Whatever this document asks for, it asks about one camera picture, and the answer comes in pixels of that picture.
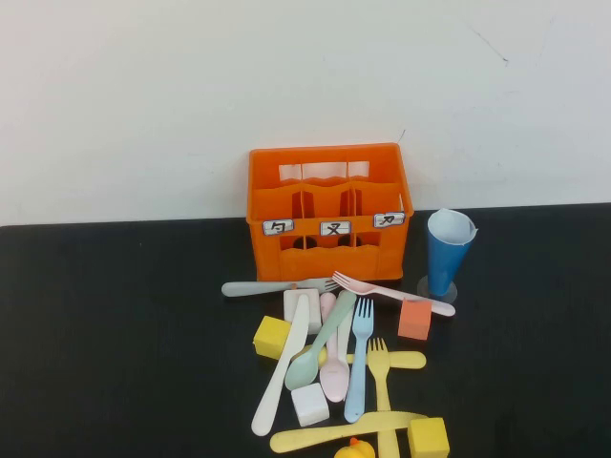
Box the green plastic spoon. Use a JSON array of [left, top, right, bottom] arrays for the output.
[[284, 289, 358, 392]]

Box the blue cone cup clear base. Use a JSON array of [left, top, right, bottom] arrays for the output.
[[417, 221, 477, 302]]

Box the white plastic knife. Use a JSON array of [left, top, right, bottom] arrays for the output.
[[251, 293, 312, 437]]

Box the white label reading 叉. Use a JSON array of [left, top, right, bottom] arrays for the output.
[[319, 220, 352, 238]]

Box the orange plastic cutlery holder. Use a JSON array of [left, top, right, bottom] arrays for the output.
[[246, 142, 414, 282]]

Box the large white foam block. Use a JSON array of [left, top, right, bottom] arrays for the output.
[[283, 287, 323, 336]]

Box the yellow plastic fork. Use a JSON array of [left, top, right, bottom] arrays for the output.
[[367, 337, 400, 458]]

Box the yellow plastic spoon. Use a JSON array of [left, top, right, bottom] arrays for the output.
[[292, 343, 427, 371]]

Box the blue plastic fork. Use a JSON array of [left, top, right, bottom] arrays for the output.
[[343, 297, 376, 425]]

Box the grey-green plastic fork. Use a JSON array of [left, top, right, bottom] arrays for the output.
[[221, 276, 341, 299]]

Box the pink plastic fork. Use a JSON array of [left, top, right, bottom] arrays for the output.
[[331, 270, 456, 318]]

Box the yellow rubber duck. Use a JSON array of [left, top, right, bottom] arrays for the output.
[[333, 437, 375, 458]]

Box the orange foam block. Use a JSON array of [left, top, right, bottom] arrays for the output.
[[397, 297, 433, 342]]

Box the small white foam block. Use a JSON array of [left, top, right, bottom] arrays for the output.
[[290, 382, 331, 427]]

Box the pink plastic spoon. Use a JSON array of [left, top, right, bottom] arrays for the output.
[[318, 291, 351, 404]]

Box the yellow foam block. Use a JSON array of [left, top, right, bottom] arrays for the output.
[[406, 416, 452, 458], [252, 315, 293, 361]]

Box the white label reading 刀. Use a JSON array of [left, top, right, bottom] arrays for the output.
[[372, 212, 407, 229]]

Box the yellow plastic knife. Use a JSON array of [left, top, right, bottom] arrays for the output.
[[269, 410, 430, 454]]

